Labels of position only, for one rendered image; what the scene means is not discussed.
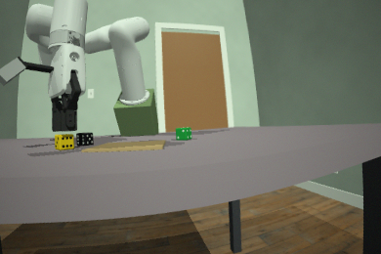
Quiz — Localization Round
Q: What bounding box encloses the black die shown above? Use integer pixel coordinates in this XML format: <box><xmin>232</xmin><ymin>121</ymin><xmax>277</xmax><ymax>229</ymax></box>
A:
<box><xmin>76</xmin><ymin>133</ymin><xmax>94</xmax><ymax>146</ymax></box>

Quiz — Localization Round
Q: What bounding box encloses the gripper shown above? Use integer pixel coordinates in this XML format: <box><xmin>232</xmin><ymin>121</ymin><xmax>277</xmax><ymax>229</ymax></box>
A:
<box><xmin>48</xmin><ymin>43</ymin><xmax>86</xmax><ymax>132</ymax></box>

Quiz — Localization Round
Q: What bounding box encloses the tan mat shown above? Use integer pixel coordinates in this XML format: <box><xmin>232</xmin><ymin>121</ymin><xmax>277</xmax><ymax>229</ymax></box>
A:
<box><xmin>81</xmin><ymin>140</ymin><xmax>166</xmax><ymax>152</ymax></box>

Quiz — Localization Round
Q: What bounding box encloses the green die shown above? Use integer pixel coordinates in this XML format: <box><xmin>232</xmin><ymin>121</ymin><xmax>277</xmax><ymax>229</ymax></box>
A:
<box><xmin>176</xmin><ymin>127</ymin><xmax>191</xmax><ymax>141</ymax></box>

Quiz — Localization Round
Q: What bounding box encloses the yellow die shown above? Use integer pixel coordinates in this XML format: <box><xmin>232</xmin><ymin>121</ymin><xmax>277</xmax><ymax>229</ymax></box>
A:
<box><xmin>55</xmin><ymin>134</ymin><xmax>74</xmax><ymax>150</ymax></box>

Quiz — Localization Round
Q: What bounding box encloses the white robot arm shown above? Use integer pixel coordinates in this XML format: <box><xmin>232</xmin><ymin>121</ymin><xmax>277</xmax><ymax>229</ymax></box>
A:
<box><xmin>0</xmin><ymin>0</ymin><xmax>149</xmax><ymax>106</ymax></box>

